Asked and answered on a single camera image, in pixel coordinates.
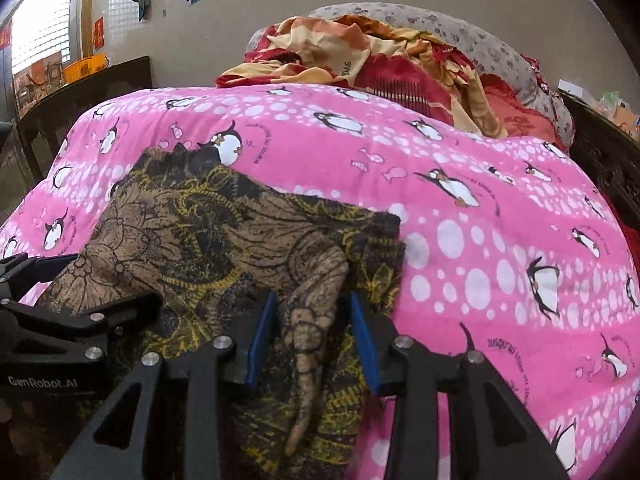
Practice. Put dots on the orange cardboard box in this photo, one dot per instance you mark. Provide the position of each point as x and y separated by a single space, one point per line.
627 117

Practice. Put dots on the window with white grille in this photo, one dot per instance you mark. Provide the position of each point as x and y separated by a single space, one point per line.
45 20

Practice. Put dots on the yellow plastic basket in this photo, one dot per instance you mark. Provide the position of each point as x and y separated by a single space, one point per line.
85 67

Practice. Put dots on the dark carved wooden headboard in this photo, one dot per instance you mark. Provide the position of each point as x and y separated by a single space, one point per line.
600 160

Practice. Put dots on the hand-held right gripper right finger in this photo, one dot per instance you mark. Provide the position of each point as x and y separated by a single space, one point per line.
367 350

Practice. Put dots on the dark wooden footboard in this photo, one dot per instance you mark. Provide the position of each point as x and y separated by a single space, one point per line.
115 80

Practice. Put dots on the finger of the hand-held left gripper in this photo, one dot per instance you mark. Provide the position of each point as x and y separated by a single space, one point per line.
35 270
75 321

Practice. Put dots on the brown cardboard box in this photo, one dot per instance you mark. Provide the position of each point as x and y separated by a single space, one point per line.
35 85

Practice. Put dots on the pink penguin printed blanket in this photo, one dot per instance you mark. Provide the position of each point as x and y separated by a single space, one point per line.
475 210

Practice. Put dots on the green plastic bag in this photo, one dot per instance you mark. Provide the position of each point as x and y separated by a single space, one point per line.
609 100

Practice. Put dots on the brown floral garment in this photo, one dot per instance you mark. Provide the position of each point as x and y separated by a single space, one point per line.
200 240

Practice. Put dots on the white box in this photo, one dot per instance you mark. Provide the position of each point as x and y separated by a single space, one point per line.
574 87

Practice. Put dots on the red wall sticker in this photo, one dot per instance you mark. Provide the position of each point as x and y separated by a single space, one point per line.
98 32

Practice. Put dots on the red and orange quilt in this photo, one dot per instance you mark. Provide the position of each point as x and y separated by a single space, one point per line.
325 45

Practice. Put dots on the red pillow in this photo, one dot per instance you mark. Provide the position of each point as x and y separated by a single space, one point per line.
520 120

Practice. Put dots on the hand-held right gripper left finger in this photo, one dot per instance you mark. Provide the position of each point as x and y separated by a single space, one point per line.
260 340

